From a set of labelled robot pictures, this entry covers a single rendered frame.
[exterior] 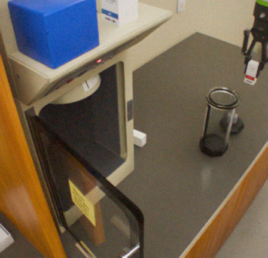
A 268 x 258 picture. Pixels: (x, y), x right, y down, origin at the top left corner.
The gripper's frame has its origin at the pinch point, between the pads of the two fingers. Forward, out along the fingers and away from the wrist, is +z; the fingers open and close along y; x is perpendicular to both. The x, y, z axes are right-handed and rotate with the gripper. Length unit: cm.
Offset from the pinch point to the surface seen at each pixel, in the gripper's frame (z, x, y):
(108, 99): -9, -58, -22
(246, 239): 112, 5, 24
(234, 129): 15.5, -19.8, 4.1
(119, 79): -16, -57, -19
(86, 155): 12, -65, -27
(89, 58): -37, -79, -6
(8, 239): 17, -99, -26
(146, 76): 19.5, -7.3, -45.2
